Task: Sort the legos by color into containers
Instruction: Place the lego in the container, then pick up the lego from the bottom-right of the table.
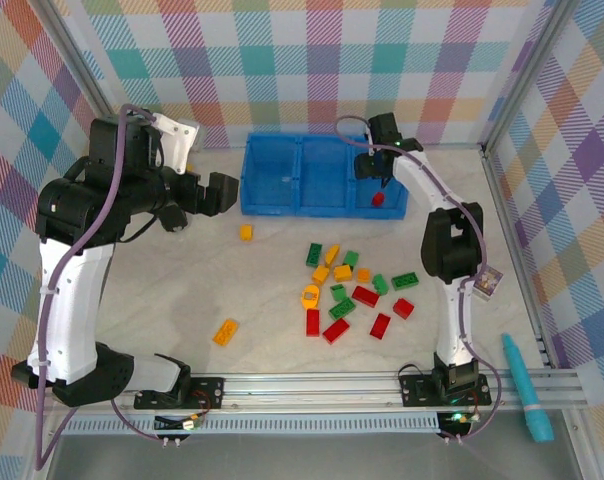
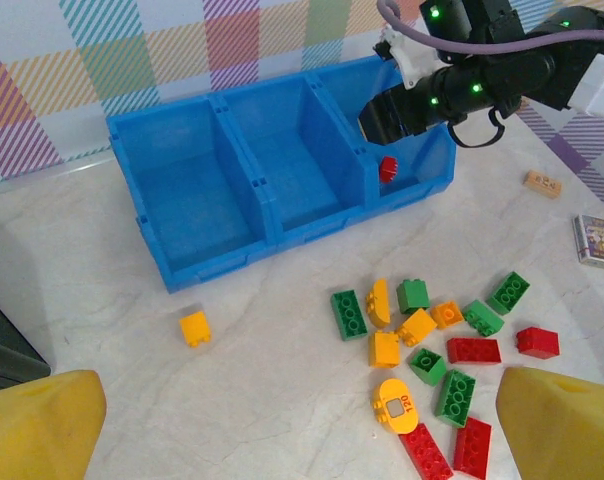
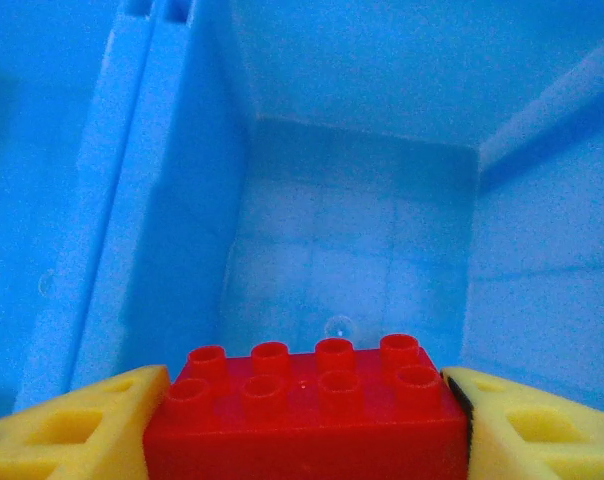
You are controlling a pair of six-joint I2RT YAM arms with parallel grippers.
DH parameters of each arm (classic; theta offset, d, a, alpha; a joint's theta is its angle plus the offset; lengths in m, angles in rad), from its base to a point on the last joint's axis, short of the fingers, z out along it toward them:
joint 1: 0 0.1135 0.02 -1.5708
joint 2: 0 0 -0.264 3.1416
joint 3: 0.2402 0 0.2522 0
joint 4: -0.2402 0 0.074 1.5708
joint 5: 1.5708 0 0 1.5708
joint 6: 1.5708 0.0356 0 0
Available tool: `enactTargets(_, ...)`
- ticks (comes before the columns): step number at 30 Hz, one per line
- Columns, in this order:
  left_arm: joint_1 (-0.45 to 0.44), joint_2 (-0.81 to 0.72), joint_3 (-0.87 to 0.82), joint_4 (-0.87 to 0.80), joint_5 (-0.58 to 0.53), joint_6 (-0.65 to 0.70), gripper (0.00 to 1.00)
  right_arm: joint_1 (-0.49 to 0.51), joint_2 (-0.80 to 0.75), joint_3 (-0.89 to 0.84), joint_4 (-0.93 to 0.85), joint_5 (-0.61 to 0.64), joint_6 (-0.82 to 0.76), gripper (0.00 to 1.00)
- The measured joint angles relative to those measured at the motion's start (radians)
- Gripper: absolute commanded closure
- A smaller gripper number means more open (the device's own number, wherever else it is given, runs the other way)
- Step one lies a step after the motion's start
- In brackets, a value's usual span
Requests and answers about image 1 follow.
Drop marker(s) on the small red lego brick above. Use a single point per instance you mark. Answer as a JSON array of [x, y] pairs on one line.
[[378, 199]]

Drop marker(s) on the small yellow lego brick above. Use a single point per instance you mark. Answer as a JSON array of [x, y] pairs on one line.
[[246, 232]]

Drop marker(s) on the blue three-compartment bin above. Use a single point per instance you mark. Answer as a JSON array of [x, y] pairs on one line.
[[322, 170]]

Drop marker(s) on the green lego brick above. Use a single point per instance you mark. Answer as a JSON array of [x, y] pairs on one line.
[[380, 283], [405, 281], [342, 308], [338, 292], [314, 253], [351, 258]]

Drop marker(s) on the small orange lego brick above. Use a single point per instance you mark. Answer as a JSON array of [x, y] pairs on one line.
[[363, 275]]

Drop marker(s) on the orange lego plate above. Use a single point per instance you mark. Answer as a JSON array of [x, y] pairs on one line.
[[225, 332]]

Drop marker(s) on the yellow round lego piece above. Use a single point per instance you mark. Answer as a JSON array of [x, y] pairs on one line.
[[306, 300]]

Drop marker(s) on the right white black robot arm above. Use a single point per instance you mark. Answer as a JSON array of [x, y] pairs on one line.
[[454, 320]]

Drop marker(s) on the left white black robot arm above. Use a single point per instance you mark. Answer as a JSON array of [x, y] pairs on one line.
[[72, 300]]

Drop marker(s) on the purple card box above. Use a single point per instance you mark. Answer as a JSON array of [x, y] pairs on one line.
[[488, 283]]

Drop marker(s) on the small power connector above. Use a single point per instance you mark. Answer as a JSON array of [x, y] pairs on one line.
[[192, 422], [457, 419]]

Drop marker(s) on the teal marker pen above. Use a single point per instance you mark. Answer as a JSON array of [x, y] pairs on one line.
[[524, 390]]

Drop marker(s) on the aluminium side rail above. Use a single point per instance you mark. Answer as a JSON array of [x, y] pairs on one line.
[[512, 240]]

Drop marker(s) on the aluminium frame post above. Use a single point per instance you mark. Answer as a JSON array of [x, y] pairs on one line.
[[527, 75], [77, 55]]

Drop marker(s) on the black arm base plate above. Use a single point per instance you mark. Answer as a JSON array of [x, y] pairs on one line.
[[209, 392], [414, 392]]

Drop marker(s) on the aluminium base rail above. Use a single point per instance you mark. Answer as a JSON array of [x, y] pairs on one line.
[[307, 392]]

